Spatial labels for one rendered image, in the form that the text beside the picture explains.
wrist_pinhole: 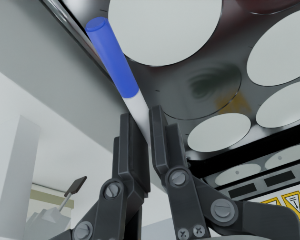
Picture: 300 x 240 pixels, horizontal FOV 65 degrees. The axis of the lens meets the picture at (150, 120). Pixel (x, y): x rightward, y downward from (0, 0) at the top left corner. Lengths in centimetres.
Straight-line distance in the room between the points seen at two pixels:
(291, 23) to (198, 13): 10
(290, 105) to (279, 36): 14
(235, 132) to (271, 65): 13
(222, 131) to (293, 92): 11
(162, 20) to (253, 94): 17
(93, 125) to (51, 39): 9
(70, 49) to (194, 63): 13
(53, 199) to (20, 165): 12
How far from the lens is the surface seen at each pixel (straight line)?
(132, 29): 22
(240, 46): 27
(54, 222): 19
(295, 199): 45
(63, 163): 26
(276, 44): 29
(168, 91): 28
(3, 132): 20
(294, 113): 42
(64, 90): 22
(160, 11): 22
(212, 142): 40
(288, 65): 33
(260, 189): 45
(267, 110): 38
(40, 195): 29
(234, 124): 37
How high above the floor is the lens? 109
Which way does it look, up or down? 39 degrees down
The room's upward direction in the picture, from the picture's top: 168 degrees clockwise
